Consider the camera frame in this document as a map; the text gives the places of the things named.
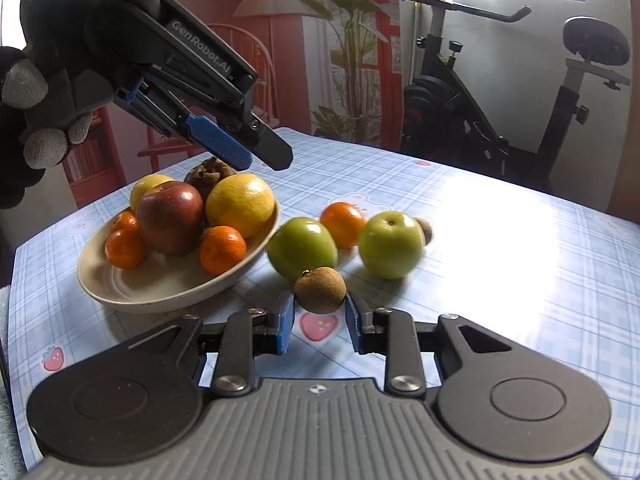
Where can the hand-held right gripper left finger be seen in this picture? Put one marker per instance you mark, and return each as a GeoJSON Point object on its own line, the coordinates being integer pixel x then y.
{"type": "Point", "coordinates": [285, 327]}

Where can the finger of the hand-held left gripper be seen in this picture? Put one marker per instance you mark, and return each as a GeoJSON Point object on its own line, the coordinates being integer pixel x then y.
{"type": "Point", "coordinates": [210, 45]}
{"type": "Point", "coordinates": [220, 142]}

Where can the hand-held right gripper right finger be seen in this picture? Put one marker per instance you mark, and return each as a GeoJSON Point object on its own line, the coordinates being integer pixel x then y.
{"type": "Point", "coordinates": [352, 330]}

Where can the dark red mangosteen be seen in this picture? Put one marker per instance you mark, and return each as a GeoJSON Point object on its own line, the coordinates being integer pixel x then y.
{"type": "Point", "coordinates": [205, 180]}

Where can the brown kiwi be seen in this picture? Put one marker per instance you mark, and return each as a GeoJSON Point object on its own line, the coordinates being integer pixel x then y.
{"type": "Point", "coordinates": [320, 292]}
{"type": "Point", "coordinates": [426, 232]}

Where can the large yellow lemon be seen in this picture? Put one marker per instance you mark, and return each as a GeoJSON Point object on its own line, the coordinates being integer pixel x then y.
{"type": "Point", "coordinates": [240, 205]}

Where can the small yellow lemon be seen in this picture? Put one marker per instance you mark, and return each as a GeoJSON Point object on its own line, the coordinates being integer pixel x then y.
{"type": "Point", "coordinates": [147, 187]}

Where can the red apple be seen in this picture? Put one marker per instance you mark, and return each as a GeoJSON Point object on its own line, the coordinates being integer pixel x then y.
{"type": "Point", "coordinates": [170, 220]}

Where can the orange tangerine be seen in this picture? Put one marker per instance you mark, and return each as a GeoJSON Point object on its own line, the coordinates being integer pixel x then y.
{"type": "Point", "coordinates": [124, 221]}
{"type": "Point", "coordinates": [342, 224]}
{"type": "Point", "coordinates": [124, 250]}
{"type": "Point", "coordinates": [222, 250]}

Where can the beige round plate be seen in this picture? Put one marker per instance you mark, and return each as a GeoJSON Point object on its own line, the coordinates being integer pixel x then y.
{"type": "Point", "coordinates": [150, 290]}

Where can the person's left hand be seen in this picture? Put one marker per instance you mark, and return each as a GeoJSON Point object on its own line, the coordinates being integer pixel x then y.
{"type": "Point", "coordinates": [22, 85]}

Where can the green apple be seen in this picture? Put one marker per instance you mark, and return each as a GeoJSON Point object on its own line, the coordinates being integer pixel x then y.
{"type": "Point", "coordinates": [300, 247]}
{"type": "Point", "coordinates": [390, 245]}

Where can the potted green plant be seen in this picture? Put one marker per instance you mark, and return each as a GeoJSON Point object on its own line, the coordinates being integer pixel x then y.
{"type": "Point", "coordinates": [300, 60]}

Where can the blue plaid tablecloth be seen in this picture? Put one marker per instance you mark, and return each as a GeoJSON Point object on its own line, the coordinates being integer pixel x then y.
{"type": "Point", "coordinates": [500, 285]}

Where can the black exercise bike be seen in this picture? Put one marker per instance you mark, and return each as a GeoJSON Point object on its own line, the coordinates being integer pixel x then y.
{"type": "Point", "coordinates": [440, 110]}

